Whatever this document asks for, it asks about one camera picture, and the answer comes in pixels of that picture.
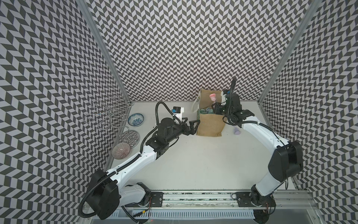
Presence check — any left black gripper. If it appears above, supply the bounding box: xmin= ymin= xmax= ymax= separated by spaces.
xmin=166 ymin=117 xmax=200 ymax=143

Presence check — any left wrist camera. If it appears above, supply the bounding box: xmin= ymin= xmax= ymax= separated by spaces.
xmin=172 ymin=106 xmax=185 ymax=121

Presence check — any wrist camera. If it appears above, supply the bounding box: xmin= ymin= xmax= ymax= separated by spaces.
xmin=221 ymin=90 xmax=230 ymax=103
xmin=172 ymin=106 xmax=185 ymax=121

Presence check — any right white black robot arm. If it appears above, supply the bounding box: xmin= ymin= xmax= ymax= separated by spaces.
xmin=213 ymin=90 xmax=304 ymax=207

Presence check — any clear glass plate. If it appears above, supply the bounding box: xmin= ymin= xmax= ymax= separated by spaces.
xmin=119 ymin=130 xmax=140 ymax=148

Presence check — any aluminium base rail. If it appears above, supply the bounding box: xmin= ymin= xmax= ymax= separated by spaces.
xmin=81 ymin=189 xmax=325 ymax=224

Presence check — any pink hourglass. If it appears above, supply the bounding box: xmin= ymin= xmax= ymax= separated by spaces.
xmin=209 ymin=93 xmax=216 ymax=102

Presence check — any purple hourglass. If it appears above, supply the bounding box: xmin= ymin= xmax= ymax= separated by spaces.
xmin=234 ymin=127 xmax=241 ymax=135

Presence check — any wire metal rack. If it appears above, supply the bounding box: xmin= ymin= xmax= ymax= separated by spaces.
xmin=82 ymin=99 xmax=134 ymax=131

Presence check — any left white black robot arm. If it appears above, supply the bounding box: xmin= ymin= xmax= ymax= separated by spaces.
xmin=78 ymin=118 xmax=200 ymax=220

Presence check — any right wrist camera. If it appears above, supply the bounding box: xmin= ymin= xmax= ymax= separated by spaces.
xmin=221 ymin=90 xmax=230 ymax=103

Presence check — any blue white patterned bowl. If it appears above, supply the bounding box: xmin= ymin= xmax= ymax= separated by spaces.
xmin=127 ymin=113 xmax=145 ymax=127

